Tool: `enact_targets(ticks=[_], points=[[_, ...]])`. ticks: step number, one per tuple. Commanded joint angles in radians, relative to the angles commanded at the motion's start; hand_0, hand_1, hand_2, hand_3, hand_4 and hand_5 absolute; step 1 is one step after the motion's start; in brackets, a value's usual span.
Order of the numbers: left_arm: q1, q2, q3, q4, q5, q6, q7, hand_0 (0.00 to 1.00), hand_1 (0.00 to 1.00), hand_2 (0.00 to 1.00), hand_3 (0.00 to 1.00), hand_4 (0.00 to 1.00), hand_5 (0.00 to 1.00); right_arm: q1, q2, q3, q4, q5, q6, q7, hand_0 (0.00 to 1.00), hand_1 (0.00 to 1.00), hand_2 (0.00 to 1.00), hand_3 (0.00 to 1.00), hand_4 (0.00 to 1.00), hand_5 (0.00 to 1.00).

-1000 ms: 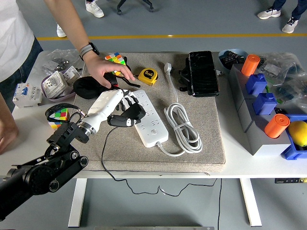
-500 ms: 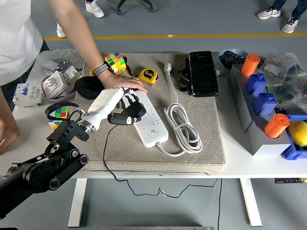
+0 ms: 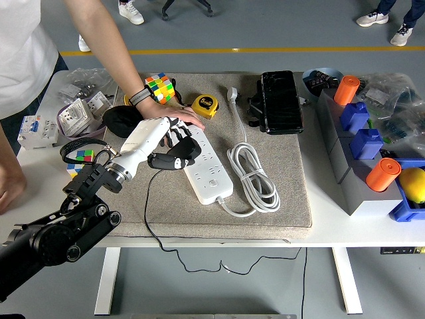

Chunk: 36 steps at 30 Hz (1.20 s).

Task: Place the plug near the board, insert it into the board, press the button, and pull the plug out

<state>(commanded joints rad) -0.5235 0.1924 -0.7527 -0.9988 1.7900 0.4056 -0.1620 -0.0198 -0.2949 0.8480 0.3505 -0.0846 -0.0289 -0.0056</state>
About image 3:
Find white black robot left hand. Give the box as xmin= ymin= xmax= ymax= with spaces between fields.
xmin=114 ymin=116 xmax=197 ymax=177

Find person's left hand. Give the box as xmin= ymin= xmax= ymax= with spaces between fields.
xmin=137 ymin=98 xmax=206 ymax=131

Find person's right hand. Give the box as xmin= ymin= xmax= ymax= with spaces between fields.
xmin=0 ymin=164 xmax=28 ymax=216

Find black plug adapter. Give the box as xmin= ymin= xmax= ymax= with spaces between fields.
xmin=165 ymin=136 xmax=203 ymax=166

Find white power strip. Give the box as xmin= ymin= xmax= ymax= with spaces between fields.
xmin=179 ymin=126 xmax=234 ymax=205

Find large colourful puzzle cube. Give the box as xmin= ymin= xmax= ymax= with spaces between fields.
xmin=145 ymin=72 xmax=176 ymax=106

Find grey black wristband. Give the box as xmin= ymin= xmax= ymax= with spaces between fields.
xmin=128 ymin=85 xmax=157 ymax=107

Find black cloth pouch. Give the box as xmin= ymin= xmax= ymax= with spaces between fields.
xmin=102 ymin=105 xmax=147 ymax=139

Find yellow tape measure 5m label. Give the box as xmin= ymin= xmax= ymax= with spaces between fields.
xmin=191 ymin=93 xmax=220 ymax=120

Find purple bowl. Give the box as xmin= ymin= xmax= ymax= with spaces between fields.
xmin=56 ymin=98 xmax=107 ymax=140

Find white circuit breaker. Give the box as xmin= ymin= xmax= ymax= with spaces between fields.
xmin=17 ymin=114 xmax=60 ymax=150

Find small colourful puzzle cube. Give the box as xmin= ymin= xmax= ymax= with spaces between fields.
xmin=66 ymin=149 xmax=96 ymax=179

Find clear plastic parts bag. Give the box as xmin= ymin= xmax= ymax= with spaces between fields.
xmin=56 ymin=68 xmax=116 ymax=100
xmin=357 ymin=72 xmax=418 ymax=110
xmin=371 ymin=96 xmax=425 ymax=157

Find grey-brown mat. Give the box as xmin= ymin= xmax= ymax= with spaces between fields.
xmin=99 ymin=71 xmax=313 ymax=241

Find black office chair base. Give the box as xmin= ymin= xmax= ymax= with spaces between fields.
xmin=161 ymin=0 xmax=215 ymax=21

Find black glossy phone case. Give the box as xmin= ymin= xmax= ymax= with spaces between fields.
xmin=260 ymin=70 xmax=305 ymax=136

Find white table leg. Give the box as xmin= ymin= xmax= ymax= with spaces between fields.
xmin=331 ymin=247 xmax=363 ymax=315
xmin=94 ymin=247 xmax=121 ymax=316

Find person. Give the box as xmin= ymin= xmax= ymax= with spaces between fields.
xmin=356 ymin=0 xmax=425 ymax=47
xmin=0 ymin=0 xmax=145 ymax=156

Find black small electronic parts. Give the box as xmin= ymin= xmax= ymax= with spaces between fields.
xmin=305 ymin=70 xmax=342 ymax=92

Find light blue bowl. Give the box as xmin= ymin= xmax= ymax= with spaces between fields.
xmin=301 ymin=67 xmax=345 ymax=100

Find orange cylinder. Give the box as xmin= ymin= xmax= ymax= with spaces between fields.
xmin=333 ymin=74 xmax=361 ymax=106
xmin=365 ymin=157 xmax=402 ymax=193

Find blue plastic block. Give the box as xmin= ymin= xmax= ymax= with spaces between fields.
xmin=349 ymin=128 xmax=385 ymax=161
xmin=339 ymin=101 xmax=371 ymax=132

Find grey block base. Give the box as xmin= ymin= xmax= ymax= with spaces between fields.
xmin=315 ymin=88 xmax=404 ymax=217

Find blue plastic bin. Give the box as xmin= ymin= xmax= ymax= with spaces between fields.
xmin=388 ymin=158 xmax=425 ymax=223

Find yellow lemon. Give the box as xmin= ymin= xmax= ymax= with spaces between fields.
xmin=398 ymin=167 xmax=425 ymax=204

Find black table control panel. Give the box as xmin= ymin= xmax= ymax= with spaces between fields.
xmin=380 ymin=245 xmax=425 ymax=255

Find black tape measure strap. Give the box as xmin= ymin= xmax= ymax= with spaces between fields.
xmin=171 ymin=78 xmax=186 ymax=108

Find white wall socket panel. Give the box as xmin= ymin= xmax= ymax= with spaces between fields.
xmin=86 ymin=90 xmax=114 ymax=116
xmin=60 ymin=98 xmax=96 ymax=137

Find white power strip cable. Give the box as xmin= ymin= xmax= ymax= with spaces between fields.
xmin=217 ymin=86 xmax=282 ymax=219

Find thin black plug cord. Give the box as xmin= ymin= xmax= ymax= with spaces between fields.
xmin=143 ymin=168 xmax=303 ymax=275

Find black hanging cable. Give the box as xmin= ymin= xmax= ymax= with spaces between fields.
xmin=300 ymin=247 xmax=308 ymax=319

